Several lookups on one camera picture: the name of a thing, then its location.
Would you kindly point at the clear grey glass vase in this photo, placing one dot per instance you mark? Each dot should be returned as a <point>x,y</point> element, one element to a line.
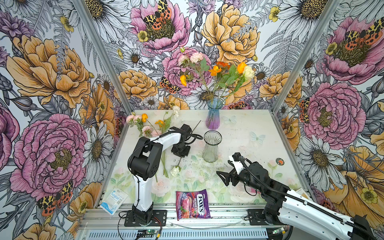
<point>212,140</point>

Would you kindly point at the yellow orange rose flower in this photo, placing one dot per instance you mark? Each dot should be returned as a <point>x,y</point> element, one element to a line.
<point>234,78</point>

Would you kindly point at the white rose flower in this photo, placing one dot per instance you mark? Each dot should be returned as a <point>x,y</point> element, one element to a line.
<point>249,74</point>

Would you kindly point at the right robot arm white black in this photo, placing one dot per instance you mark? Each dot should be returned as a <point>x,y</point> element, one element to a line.
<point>285,207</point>

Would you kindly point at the orange poppy stem on table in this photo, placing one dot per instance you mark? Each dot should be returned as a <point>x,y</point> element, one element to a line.
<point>162,124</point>

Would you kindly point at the yellow orange poppy stem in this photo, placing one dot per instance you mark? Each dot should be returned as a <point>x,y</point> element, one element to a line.
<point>214,73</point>

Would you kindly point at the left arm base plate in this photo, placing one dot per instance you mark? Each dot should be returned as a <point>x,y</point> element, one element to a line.
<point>154,218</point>

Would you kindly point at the pink carnation flower stem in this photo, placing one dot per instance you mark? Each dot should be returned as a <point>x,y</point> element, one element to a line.
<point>194,71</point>

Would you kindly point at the small round orange token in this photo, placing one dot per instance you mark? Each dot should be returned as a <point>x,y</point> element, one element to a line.
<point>280,161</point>

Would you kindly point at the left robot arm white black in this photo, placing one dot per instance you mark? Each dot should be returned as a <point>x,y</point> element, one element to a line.
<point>144,163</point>

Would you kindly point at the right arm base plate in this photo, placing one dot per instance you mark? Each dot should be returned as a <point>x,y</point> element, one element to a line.
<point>263,217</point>

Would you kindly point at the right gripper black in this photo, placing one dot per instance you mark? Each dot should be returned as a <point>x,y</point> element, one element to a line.
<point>234,177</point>

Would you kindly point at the aluminium rail front frame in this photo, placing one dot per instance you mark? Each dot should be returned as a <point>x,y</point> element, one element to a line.
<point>227,222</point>

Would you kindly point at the blue purple glass vase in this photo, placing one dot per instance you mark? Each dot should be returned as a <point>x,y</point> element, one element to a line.
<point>213,117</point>

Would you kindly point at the white blue packet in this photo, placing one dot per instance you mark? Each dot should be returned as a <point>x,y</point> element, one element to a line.
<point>112,202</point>

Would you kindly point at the purple Fox's candy bag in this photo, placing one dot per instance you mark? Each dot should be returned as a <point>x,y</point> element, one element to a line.
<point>192,205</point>

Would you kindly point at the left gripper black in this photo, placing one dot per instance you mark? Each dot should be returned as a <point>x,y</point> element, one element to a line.
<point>181,150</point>

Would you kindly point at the orange gerbera flower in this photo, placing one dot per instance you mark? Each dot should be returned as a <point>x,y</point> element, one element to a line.
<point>224,66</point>

